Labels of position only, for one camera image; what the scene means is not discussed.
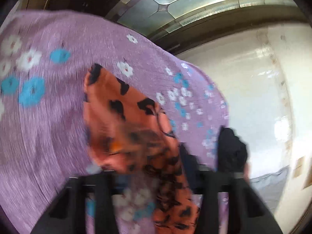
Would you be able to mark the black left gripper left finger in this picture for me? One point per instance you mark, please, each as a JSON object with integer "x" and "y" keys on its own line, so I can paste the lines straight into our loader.
{"x": 67, "y": 211}

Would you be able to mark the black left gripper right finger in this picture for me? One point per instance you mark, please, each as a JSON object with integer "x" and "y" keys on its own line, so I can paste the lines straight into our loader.
{"x": 247, "y": 212}

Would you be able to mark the orange black floral garment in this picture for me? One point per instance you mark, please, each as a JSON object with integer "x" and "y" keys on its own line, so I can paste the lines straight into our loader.
{"x": 129, "y": 132}

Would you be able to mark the grey pillow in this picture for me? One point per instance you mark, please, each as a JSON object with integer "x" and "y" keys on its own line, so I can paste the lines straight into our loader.
{"x": 270, "y": 187}

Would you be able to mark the purple floral bed sheet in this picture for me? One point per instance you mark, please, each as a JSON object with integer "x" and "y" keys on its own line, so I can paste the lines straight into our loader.
{"x": 44, "y": 59}

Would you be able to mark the stained glass window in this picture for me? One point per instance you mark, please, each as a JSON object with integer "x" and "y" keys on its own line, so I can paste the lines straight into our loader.
{"x": 157, "y": 18}

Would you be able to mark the beige wall switch plate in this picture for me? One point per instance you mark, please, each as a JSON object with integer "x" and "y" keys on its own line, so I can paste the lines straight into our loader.
{"x": 298, "y": 168}

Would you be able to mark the wooden framed wall niche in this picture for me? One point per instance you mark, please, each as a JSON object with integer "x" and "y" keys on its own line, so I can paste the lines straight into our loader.
{"x": 308, "y": 181}

